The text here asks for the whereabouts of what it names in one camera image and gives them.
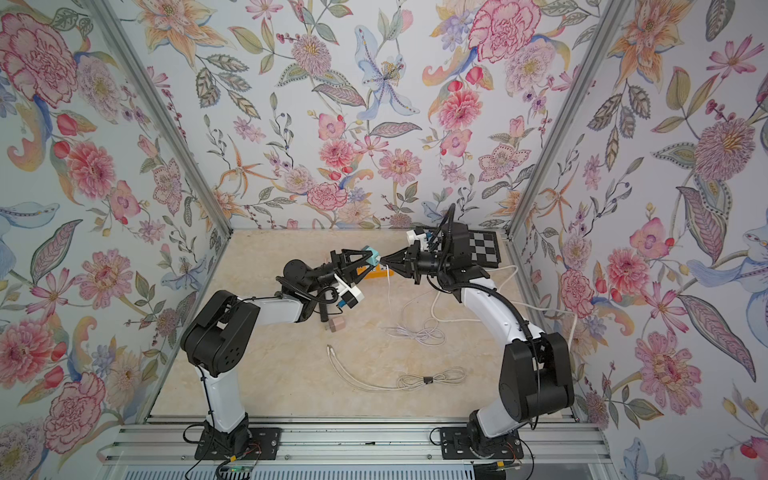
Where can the orange power strip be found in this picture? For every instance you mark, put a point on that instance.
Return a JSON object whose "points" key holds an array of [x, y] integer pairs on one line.
{"points": [[372, 272]]}

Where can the pink charger adapter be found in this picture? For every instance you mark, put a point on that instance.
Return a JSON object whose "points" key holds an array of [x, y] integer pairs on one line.
{"points": [[336, 324]]}

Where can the teal usb charger adapter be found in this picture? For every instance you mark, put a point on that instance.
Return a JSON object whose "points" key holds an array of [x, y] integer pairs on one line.
{"points": [[374, 256]]}

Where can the black white checkerboard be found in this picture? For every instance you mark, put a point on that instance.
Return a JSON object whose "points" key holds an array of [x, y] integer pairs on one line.
{"points": [[484, 248]]}

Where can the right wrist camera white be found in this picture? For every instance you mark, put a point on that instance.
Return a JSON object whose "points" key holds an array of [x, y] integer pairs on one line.
{"points": [[425, 238]]}

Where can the aluminium front rail frame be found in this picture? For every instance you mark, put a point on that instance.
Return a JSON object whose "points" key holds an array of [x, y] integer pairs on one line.
{"points": [[329, 424]]}

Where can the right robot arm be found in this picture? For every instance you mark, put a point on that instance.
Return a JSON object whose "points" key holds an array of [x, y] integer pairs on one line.
{"points": [[535, 373]]}

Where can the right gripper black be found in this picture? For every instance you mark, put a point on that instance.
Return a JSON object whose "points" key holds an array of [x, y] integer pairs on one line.
{"points": [[412, 261]]}

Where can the black electric toothbrush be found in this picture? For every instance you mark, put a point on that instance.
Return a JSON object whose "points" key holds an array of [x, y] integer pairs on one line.
{"points": [[323, 308]]}

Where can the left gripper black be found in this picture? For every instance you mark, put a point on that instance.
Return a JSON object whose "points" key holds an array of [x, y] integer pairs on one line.
{"points": [[336, 265]]}

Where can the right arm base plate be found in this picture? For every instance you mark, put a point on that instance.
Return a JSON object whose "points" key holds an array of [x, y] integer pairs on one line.
{"points": [[458, 443]]}

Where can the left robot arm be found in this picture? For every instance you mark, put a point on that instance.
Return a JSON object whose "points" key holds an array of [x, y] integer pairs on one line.
{"points": [[217, 339]]}

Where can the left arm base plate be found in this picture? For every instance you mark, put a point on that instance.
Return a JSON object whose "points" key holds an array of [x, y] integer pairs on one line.
{"points": [[251, 445]]}

